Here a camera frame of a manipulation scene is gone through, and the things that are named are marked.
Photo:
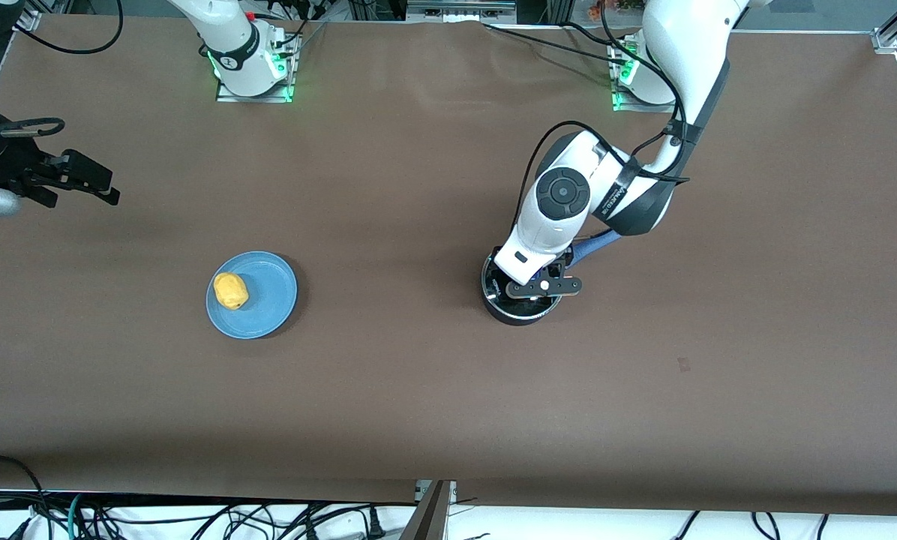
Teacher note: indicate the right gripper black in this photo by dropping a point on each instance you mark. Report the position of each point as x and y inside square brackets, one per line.
[2, 166]

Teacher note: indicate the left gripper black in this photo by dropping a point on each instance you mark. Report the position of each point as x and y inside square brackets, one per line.
[569, 257]

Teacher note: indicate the glass lid with blue knob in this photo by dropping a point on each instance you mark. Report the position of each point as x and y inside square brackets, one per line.
[493, 292]

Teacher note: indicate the yellow potato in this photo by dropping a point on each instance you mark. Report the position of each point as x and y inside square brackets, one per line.
[231, 291]

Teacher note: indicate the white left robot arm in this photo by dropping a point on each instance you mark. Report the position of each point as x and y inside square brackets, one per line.
[561, 225]

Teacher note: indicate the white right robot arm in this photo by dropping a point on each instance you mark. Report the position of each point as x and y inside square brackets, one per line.
[231, 37]

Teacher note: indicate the brown table cover sheet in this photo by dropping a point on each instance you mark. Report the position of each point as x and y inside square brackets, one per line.
[418, 390]

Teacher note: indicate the round blue plate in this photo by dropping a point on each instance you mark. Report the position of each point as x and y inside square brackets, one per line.
[268, 300]

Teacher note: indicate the grey metal box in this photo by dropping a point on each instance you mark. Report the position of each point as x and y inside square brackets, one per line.
[460, 10]

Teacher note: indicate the aluminium profile bar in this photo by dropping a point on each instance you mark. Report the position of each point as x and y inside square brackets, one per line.
[433, 514]

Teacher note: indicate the silver corner bracket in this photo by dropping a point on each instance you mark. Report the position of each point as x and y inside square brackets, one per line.
[885, 41]
[27, 20]

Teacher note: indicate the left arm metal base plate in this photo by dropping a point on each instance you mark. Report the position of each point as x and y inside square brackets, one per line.
[643, 103]

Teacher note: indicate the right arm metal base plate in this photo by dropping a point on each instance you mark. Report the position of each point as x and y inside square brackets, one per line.
[257, 97]

